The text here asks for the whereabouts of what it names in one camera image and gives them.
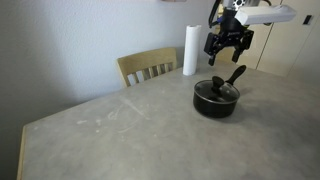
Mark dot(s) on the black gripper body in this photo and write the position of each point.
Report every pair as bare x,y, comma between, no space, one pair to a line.
231,31

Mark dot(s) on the white paper towel roll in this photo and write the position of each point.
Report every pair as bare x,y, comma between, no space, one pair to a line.
191,50

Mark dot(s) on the cream closet door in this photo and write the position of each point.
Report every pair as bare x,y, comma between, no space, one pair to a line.
293,50

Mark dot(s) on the light wooden slat-back chair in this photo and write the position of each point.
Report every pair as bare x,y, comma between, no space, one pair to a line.
143,60

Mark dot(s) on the cream kitchen base cabinet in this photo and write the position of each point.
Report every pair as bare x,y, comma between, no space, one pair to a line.
226,57

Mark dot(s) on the small black wall plate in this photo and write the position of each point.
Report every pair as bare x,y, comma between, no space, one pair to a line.
307,20

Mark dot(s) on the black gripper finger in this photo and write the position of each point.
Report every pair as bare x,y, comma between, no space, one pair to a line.
211,45
245,41

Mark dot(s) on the glass lid with black knob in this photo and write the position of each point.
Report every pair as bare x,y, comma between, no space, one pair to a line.
203,91

